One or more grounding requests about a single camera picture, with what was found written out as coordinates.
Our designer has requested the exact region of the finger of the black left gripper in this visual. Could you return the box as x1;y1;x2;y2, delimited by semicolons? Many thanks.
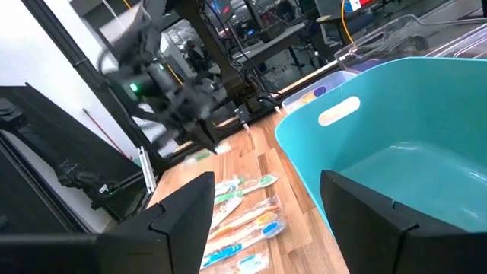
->
197;118;221;155
184;119;206;148

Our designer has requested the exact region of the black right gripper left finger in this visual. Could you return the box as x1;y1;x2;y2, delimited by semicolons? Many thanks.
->
0;170;217;274

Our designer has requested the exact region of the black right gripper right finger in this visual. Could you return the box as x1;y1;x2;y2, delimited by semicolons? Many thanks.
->
320;169;487;274

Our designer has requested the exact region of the green toothbrush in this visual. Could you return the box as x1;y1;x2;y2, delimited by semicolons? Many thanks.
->
214;173;279;206
182;142;233;166

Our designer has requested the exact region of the blue toothbrush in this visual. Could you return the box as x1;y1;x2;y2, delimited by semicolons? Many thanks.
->
199;219;287;270
236;250;271;274

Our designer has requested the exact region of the person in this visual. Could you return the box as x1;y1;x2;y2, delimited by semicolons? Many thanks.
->
184;39;214;74

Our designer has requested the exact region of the orange wrapped toothbrush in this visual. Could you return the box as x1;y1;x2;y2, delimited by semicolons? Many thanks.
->
204;211;280;256
207;196;282;242

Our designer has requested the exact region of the small frosted plastic bin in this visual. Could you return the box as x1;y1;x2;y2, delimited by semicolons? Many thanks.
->
281;70;358;115

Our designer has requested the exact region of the grey background desk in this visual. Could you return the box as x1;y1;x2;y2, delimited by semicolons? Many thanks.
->
231;21;308;75

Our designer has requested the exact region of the teal plastic bin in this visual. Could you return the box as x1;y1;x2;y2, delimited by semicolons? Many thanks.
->
273;56;487;244

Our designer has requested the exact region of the clear acrylic bin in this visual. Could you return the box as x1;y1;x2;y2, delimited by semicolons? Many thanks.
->
425;21;487;61
333;13;487;73

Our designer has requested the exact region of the red white blue box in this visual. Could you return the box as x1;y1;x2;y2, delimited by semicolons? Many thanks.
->
343;0;376;13

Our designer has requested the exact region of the yellow cable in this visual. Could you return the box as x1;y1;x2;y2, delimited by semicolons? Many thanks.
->
340;0;355;45
120;0;186;87

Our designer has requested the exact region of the silver metal bracket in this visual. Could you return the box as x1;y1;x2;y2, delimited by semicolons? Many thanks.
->
136;145;158;195

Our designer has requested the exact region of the black aluminium table frame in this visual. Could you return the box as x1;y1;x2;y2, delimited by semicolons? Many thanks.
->
21;0;285;178

